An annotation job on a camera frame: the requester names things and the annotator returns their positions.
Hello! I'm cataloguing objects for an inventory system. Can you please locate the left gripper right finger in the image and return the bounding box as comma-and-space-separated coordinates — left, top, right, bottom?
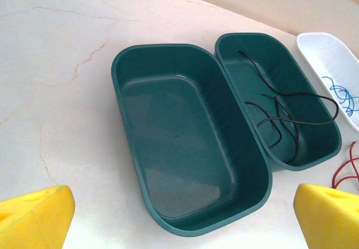
293, 183, 359, 249

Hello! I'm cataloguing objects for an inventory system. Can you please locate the white plastic container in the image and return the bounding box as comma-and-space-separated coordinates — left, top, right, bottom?
296, 32, 359, 133

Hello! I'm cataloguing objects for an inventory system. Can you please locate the thin red cable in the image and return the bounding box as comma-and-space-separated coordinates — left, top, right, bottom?
332, 156, 359, 190

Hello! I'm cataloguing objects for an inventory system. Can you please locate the bundle of coloured wires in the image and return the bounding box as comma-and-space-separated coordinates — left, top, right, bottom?
349, 141, 359, 163

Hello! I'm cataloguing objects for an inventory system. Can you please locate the thin blue cable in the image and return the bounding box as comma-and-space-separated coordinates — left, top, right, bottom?
321, 76, 359, 118

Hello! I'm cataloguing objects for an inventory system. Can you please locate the small teal plastic container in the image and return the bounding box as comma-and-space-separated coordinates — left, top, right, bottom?
214, 32, 342, 172

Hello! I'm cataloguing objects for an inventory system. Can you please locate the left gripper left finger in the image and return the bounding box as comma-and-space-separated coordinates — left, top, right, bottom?
0, 185, 76, 249

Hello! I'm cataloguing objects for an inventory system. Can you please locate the thin black cable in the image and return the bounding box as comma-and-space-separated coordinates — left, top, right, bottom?
235, 49, 301, 164
257, 91, 340, 127
244, 100, 283, 150

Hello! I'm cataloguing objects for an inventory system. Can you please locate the large teal plastic container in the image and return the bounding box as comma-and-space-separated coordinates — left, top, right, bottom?
111, 43, 273, 237

